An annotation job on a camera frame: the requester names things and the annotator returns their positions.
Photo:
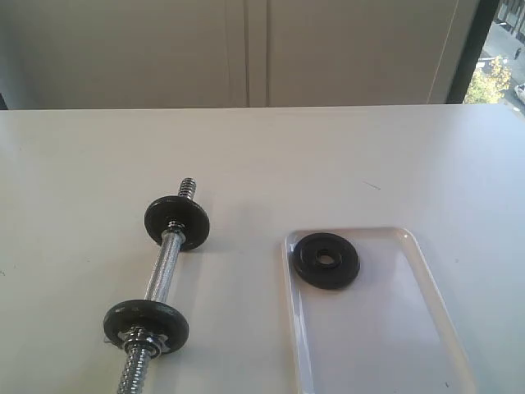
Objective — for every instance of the dark window frame post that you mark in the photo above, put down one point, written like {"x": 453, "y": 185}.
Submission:
{"x": 476, "y": 37}

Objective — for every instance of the white rectangular tray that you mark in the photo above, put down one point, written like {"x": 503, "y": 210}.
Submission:
{"x": 386, "y": 332}

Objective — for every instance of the black weight plate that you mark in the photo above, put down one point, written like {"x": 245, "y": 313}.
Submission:
{"x": 326, "y": 260}
{"x": 156, "y": 317}
{"x": 187, "y": 213}

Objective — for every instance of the chrome threaded dumbbell bar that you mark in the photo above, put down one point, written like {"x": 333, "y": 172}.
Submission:
{"x": 137, "y": 361}

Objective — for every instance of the chrome star collar nut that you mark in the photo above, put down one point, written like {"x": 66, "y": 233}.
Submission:
{"x": 138, "y": 337}

